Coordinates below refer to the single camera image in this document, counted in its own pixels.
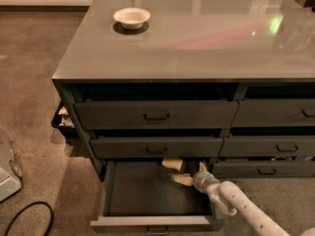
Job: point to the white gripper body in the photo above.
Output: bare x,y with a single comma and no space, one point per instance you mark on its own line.
199,177

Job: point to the open bottom left drawer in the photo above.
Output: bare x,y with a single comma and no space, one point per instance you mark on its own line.
139,196

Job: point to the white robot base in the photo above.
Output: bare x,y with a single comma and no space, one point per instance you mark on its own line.
10,171

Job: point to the dark grey drawer cabinet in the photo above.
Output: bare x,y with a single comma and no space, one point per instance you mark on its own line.
218,50

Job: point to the yellow sponge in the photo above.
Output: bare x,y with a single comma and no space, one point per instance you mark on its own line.
172,163

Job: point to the bottom right drawer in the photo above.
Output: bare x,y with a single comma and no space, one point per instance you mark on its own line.
262,169

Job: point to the top right drawer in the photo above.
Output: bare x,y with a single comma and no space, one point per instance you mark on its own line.
275,113

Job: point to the middle right drawer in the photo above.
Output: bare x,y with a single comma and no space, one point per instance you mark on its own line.
278,146

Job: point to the white paper bowl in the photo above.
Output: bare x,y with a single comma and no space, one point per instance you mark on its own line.
132,18

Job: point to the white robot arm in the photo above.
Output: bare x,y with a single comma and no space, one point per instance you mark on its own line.
230,200

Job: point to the middle left drawer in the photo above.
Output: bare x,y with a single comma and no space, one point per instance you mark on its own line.
156,147

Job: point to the top left drawer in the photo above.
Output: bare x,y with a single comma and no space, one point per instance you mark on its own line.
195,114

